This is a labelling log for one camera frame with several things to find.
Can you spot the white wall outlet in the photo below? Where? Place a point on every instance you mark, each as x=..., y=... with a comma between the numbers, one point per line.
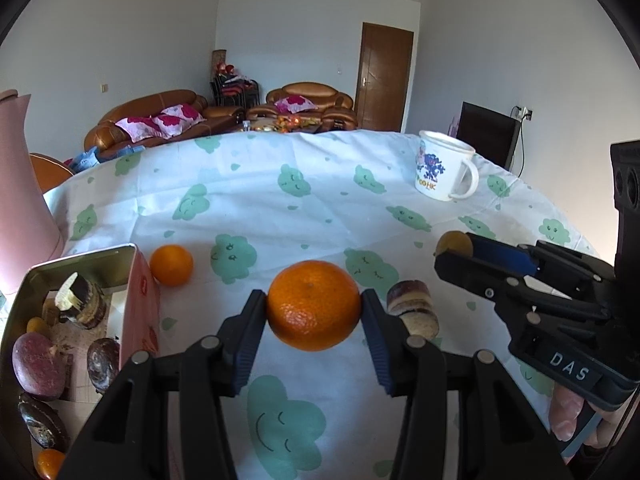
x=526, y=112

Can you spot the pink floral pillow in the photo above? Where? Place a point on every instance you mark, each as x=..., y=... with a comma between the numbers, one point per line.
x=294, y=105
x=137, y=127
x=177, y=119

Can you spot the black television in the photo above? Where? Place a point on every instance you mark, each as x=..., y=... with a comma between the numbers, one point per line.
x=487, y=132

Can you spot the printed paper leaflet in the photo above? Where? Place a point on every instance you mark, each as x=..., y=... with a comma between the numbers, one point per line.
x=77, y=360

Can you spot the brown leather armchair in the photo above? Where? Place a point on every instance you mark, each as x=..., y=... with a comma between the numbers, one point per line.
x=305, y=89

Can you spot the large orange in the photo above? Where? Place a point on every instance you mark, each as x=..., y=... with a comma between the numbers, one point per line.
x=314, y=305

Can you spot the small yellow fruit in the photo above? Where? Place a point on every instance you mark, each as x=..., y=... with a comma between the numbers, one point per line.
x=36, y=326
x=451, y=245

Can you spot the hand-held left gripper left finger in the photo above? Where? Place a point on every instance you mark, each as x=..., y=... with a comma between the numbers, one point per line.
x=247, y=342

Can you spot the pink metal tin box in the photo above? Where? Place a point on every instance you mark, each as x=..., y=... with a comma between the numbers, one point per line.
x=142, y=310

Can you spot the brown wooden door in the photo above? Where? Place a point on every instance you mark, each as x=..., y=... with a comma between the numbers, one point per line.
x=382, y=80

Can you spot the pink electric kettle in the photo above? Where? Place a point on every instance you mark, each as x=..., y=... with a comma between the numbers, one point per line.
x=25, y=200

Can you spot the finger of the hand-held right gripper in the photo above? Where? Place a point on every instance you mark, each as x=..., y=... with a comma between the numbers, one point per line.
x=500, y=255
x=480, y=277

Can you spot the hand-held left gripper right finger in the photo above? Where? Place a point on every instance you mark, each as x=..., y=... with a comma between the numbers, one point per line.
x=376, y=342

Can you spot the chocolate glazed donut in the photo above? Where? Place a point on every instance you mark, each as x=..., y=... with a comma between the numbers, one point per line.
x=102, y=364

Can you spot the person's right hand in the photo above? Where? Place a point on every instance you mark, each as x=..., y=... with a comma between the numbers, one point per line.
x=565, y=412

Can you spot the long brown leather sofa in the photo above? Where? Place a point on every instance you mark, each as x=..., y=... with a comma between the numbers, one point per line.
x=145, y=105

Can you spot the white cloud-print tablecloth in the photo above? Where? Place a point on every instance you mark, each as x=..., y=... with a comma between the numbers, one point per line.
x=310, y=210

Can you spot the stack of dark chairs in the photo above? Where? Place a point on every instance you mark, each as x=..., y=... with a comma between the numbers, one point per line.
x=235, y=90

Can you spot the purple round fruit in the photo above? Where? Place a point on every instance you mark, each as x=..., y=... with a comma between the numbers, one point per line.
x=37, y=367

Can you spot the layered cake roll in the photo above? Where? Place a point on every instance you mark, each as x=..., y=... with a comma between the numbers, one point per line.
x=82, y=302

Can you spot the small orange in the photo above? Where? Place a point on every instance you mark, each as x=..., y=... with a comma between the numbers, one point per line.
x=171, y=265
x=50, y=464

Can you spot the snacks on coffee table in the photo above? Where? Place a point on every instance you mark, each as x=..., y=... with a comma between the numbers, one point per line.
x=287, y=124

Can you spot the white printed mug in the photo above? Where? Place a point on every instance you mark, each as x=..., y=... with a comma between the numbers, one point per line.
x=442, y=167

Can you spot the tall brown box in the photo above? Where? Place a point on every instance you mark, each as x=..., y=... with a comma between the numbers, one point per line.
x=219, y=62

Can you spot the blue cloth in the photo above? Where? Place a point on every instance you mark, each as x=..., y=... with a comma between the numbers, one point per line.
x=92, y=157

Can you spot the layered sandwich cookie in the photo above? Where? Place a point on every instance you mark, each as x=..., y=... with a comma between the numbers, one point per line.
x=412, y=310

